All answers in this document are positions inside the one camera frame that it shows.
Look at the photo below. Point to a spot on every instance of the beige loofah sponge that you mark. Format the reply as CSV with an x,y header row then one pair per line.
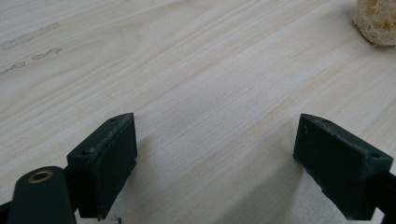
x,y
377,21

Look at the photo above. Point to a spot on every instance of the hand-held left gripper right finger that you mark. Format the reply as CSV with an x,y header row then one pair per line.
x,y
339,168

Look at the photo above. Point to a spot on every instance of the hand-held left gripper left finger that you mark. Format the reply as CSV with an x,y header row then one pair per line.
x,y
102,168

